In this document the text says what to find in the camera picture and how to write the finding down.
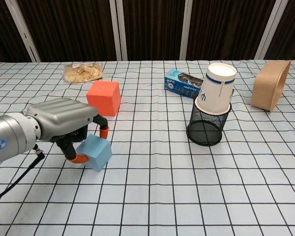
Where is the black folding screen white frame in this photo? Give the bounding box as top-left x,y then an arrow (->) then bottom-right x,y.
0,0 -> 295,62

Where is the light blue cube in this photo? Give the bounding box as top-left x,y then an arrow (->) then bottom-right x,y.
76,134 -> 113,172

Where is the black mesh pen holder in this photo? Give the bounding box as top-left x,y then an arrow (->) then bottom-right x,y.
186,99 -> 232,147

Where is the brown paper bowl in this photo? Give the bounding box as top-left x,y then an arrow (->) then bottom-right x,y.
251,60 -> 292,113

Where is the clear snack bag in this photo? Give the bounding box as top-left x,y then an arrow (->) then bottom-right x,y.
63,61 -> 104,84

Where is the orange foam cube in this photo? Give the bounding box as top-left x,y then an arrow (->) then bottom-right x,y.
86,81 -> 121,117

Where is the checkered light blue tablecloth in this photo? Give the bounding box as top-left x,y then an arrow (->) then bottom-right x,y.
0,59 -> 295,236

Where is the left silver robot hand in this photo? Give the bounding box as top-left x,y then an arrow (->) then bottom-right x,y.
26,97 -> 111,165

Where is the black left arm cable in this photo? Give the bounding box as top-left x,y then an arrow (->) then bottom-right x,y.
0,145 -> 45,204

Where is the blue cookie box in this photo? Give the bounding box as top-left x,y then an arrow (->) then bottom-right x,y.
164,68 -> 236,99

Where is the white paper cup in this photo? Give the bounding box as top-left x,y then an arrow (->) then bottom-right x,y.
194,62 -> 237,115

